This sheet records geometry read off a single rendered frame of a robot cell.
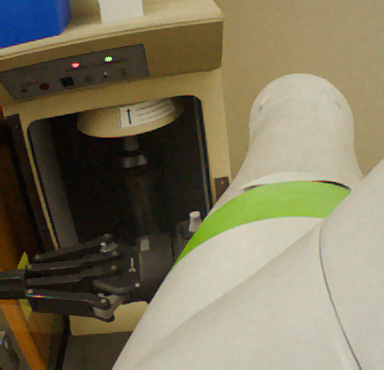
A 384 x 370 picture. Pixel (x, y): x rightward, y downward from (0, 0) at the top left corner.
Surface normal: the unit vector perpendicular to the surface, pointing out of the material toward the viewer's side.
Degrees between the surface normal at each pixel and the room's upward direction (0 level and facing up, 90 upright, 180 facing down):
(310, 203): 14
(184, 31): 135
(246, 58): 90
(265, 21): 90
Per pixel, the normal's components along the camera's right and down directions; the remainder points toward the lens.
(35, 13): 0.08, 0.48
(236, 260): -0.34, -0.91
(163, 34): 0.14, 0.95
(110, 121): -0.28, 0.10
